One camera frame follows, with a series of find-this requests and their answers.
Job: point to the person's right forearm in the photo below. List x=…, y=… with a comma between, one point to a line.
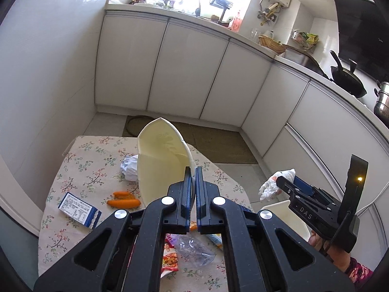
x=358, y=272

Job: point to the drinking glass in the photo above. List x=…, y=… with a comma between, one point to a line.
x=254, y=34

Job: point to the person's right hand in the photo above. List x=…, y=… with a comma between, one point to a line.
x=316, y=243

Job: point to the black range hood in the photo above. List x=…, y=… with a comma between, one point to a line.
x=361, y=30

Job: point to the light blue yellow wrapper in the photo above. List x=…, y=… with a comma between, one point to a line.
x=214, y=238

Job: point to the small brown floor mat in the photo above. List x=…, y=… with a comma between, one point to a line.
x=136, y=126

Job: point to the clear plastic bag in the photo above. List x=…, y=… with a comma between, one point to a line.
x=194, y=249

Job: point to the floral tablecloth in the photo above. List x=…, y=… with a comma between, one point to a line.
x=91, y=164

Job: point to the black wok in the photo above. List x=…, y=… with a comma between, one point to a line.
x=348, y=79

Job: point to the large brown floor mat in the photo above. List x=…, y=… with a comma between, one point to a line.
x=212, y=143

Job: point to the white kitchen cabinets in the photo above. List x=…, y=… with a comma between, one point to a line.
x=188, y=73

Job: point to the red snack packet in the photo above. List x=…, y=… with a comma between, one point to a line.
x=170, y=258

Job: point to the small orange carrot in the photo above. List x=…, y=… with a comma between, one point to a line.
x=123, y=194

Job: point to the blue white carton box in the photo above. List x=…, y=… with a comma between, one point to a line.
x=77, y=208

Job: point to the white tissue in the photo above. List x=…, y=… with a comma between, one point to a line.
x=269, y=188

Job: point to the steel cooking pot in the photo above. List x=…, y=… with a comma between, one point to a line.
x=383, y=103

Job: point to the red label bottle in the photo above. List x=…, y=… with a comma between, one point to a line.
x=237, y=21

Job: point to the white paper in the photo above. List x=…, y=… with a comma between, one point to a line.
x=129, y=168

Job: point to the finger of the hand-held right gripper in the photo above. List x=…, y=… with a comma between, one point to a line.
x=288, y=186
x=304, y=184

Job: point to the large orange carrot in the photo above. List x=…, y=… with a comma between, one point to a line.
x=124, y=203

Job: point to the yellow green snack packets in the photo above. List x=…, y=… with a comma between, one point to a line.
x=310, y=38

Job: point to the cream ceramic plate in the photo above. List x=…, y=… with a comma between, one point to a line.
x=158, y=164

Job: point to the white plastic bin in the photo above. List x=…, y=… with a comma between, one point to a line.
x=282, y=219

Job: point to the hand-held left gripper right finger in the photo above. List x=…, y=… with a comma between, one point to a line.
x=199, y=188

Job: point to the wicker basket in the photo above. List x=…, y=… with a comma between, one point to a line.
x=270, y=45

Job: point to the black dish rack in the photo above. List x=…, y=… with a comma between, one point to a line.
x=221, y=4

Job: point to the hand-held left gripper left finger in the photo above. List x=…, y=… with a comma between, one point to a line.
x=188, y=185

